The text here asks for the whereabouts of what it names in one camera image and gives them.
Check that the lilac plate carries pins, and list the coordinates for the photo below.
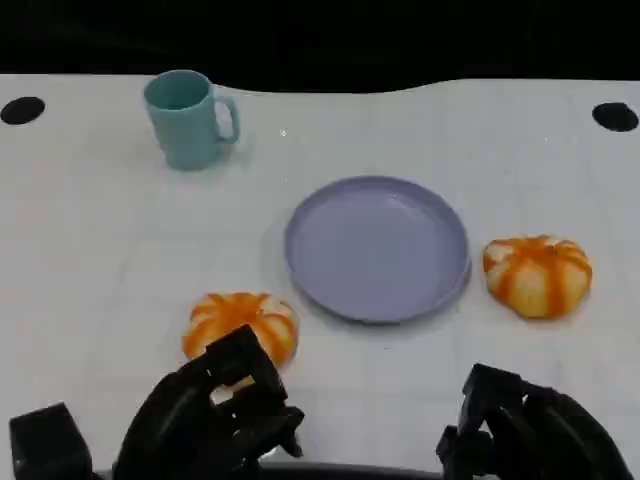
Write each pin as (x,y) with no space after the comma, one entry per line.
(375,250)

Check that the black round table grommet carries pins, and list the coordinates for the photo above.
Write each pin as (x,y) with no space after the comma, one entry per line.
(22,110)
(615,117)

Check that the orange and white bread roll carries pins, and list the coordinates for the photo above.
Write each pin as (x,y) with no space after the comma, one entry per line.
(537,280)
(235,312)

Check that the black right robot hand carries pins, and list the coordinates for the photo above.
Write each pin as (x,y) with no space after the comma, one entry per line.
(545,440)

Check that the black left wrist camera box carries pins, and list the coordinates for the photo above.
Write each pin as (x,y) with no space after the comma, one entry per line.
(47,442)

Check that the pale green mug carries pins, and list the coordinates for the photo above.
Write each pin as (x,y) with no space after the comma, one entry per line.
(185,135)

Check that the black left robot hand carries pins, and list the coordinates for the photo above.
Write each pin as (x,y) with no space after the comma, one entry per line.
(165,430)

